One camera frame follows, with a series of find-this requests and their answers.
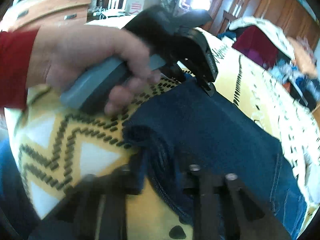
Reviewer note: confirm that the person's left hand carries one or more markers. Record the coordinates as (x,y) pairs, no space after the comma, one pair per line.
(61,54)

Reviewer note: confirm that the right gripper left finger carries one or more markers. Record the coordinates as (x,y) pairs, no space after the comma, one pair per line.
(94,209)

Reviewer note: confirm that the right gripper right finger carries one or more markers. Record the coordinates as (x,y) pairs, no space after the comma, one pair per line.
(223,205)

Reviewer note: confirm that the wooden drawer cabinet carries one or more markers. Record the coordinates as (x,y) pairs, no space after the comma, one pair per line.
(28,14)

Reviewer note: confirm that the wooden wardrobe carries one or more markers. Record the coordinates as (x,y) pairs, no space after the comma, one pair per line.
(289,15)

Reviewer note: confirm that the yellow patterned bed cover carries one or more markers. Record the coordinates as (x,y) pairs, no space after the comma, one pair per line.
(55,147)

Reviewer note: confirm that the pile of clothes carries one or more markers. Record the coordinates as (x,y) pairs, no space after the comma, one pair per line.
(289,60)

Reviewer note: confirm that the dark blue denim pants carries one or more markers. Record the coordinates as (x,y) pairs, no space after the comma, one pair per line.
(186,126)

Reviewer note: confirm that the cardboard box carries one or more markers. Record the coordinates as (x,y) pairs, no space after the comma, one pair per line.
(134,7)

